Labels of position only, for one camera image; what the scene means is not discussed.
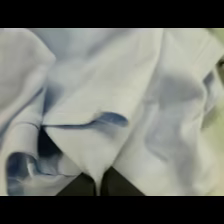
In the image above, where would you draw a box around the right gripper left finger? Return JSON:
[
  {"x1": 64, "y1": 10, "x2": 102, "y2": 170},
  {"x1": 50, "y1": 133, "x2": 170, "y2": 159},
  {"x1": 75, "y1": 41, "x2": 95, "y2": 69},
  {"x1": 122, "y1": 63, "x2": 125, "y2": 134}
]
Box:
[{"x1": 55, "y1": 172, "x2": 98, "y2": 197}]

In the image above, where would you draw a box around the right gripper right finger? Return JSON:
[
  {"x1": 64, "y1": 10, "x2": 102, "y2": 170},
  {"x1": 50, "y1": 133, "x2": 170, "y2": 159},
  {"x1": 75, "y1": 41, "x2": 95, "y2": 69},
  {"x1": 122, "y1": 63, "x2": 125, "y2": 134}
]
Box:
[{"x1": 100, "y1": 166, "x2": 146, "y2": 197}]

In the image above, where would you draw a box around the white shirt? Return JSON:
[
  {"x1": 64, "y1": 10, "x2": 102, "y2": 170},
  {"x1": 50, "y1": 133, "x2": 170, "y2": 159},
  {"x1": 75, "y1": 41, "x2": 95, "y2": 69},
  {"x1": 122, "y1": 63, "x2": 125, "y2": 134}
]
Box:
[{"x1": 0, "y1": 28, "x2": 224, "y2": 197}]

